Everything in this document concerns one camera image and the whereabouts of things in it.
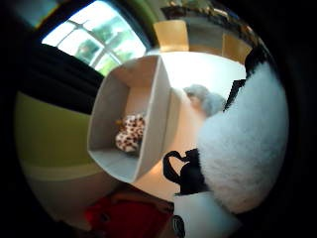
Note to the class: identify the white and black soft toy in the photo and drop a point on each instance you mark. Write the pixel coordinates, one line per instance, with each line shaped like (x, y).
(244, 139)

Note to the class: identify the the person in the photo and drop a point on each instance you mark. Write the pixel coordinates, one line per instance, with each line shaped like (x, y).
(128, 216)

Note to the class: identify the brown spotted giraffe soft toy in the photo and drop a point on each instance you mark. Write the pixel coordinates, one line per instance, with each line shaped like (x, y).
(131, 133)

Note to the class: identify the grey soft toy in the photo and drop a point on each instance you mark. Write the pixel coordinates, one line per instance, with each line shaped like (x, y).
(206, 99)

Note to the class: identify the white open cardboard box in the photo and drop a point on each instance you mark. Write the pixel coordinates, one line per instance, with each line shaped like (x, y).
(132, 99)

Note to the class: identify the light wooden chair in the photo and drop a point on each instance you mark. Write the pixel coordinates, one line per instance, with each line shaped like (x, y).
(171, 35)
(235, 49)

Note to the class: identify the black curtain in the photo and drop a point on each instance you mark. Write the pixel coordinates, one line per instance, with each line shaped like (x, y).
(62, 77)

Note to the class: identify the large paned window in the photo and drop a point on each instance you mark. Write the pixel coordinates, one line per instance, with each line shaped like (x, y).
(95, 39)

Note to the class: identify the dark wall shelf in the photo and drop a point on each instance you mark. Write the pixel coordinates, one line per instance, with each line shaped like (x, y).
(201, 13)

